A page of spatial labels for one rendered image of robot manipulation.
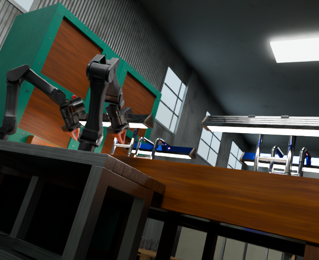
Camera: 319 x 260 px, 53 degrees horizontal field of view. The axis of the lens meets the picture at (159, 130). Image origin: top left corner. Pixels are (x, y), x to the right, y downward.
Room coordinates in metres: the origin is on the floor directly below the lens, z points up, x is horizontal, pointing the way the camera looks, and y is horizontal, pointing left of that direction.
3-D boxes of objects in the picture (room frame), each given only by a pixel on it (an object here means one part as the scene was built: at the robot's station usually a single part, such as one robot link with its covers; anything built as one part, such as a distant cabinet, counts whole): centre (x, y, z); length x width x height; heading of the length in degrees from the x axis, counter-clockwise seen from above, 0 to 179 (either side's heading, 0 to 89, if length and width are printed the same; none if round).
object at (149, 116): (1.95, 0.31, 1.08); 0.62 x 0.08 x 0.07; 52
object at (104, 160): (1.65, 0.36, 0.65); 1.20 x 0.90 x 0.04; 55
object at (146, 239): (5.74, -0.36, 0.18); 1.28 x 0.88 x 0.36; 145
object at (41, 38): (2.65, 0.70, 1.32); 1.36 x 0.55 x 0.95; 142
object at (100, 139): (1.28, 0.26, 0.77); 0.09 x 0.06 x 0.06; 83
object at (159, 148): (2.39, -0.04, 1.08); 0.62 x 0.08 x 0.07; 52
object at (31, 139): (2.18, 0.69, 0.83); 0.30 x 0.06 x 0.07; 142
